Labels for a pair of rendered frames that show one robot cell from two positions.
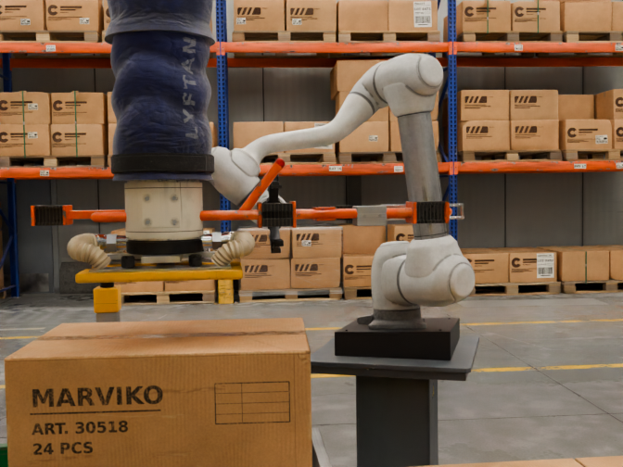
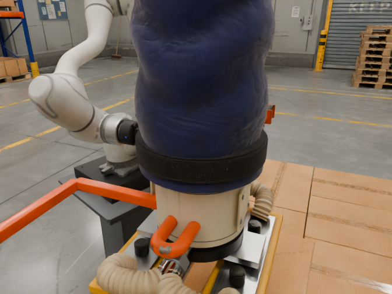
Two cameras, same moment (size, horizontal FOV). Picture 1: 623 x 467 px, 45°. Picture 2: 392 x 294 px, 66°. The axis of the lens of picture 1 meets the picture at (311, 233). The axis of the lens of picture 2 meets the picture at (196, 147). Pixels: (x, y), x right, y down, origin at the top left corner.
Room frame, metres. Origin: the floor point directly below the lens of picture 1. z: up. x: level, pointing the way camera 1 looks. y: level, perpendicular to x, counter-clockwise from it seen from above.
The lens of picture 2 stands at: (1.45, 0.76, 1.53)
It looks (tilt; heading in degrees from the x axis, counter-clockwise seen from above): 24 degrees down; 299
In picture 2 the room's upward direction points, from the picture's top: straight up
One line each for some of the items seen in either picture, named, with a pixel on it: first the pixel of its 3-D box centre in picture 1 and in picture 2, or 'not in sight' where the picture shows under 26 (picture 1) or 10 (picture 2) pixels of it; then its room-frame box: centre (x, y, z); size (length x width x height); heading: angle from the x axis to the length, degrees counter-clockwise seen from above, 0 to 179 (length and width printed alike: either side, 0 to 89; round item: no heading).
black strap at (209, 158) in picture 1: (163, 164); (199, 142); (1.68, 0.33, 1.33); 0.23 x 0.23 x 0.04
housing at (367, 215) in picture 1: (369, 215); not in sight; (1.73, -0.13, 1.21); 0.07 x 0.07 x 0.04; 7
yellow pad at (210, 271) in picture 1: (161, 267); (246, 254); (1.58, 0.32, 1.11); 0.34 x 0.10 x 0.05; 97
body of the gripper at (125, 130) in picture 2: not in sight; (138, 133); (2.00, 0.10, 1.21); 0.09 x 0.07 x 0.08; 6
